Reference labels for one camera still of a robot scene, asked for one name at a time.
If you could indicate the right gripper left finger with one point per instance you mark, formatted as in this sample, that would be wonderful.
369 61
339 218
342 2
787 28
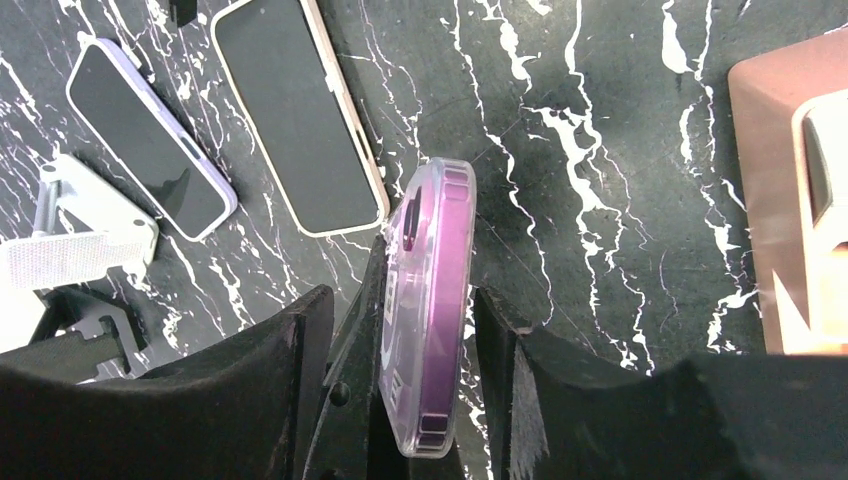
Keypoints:
243 408

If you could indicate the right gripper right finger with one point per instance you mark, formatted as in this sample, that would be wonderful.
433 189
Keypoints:
556 411

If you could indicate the phone with purple clear case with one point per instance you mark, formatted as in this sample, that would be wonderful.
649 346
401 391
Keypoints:
429 241

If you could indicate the phone with pink case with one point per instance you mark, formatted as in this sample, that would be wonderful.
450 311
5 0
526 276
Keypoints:
281 65

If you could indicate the phone with lilac case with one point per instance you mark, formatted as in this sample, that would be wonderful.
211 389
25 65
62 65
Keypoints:
138 129

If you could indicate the orange desk organizer tray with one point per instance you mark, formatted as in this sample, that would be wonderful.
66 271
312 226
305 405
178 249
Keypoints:
789 109

